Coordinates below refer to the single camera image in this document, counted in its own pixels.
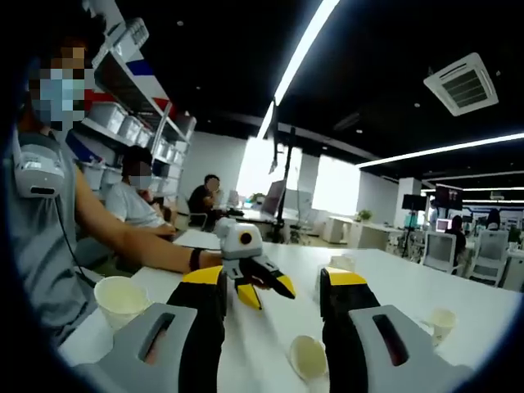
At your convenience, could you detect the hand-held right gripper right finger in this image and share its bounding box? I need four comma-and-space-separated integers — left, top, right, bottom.
318, 265, 476, 393

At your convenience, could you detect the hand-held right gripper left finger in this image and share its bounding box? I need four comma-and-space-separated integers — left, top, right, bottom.
73, 264, 229, 393

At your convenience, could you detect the green printed white paper cup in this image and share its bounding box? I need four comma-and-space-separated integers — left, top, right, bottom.
289, 335, 328, 382
421, 307, 457, 347
93, 276, 151, 332
329, 254, 356, 273

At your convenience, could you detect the person's left hand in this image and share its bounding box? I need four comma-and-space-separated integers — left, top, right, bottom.
199, 252, 227, 274

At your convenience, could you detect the white table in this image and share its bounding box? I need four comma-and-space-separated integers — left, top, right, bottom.
56, 228, 521, 393

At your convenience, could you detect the white office desk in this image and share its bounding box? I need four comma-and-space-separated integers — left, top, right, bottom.
325, 215, 404, 251

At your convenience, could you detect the black tripod pole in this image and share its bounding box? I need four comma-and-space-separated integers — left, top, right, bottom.
277, 125, 299, 242

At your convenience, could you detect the white mesh office chair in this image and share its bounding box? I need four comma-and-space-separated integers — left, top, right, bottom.
421, 231, 462, 273
470, 228, 511, 287

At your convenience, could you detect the large dark hanging display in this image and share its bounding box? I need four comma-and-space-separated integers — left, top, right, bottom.
268, 100, 290, 175

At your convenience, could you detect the white metal shelving rack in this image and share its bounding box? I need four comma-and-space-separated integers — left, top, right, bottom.
69, 16, 197, 197

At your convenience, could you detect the dark red hanging display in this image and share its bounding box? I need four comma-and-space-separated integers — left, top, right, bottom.
434, 183, 463, 210

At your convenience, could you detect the row of white storage boxes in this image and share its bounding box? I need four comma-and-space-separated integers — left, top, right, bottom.
85, 102, 189, 165

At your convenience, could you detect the curved ceiling light strip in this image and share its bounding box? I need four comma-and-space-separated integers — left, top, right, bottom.
359, 131, 524, 169

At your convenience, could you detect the white chest-worn device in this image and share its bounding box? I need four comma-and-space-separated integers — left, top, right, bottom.
15, 142, 66, 201

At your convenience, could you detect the long ceiling light strip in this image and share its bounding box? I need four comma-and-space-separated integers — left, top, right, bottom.
273, 0, 341, 103

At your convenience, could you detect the ceiling air conditioner unit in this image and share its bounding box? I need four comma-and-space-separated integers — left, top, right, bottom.
423, 52, 499, 118

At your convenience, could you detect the black device cable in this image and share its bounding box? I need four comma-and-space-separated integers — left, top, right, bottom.
55, 198, 103, 287

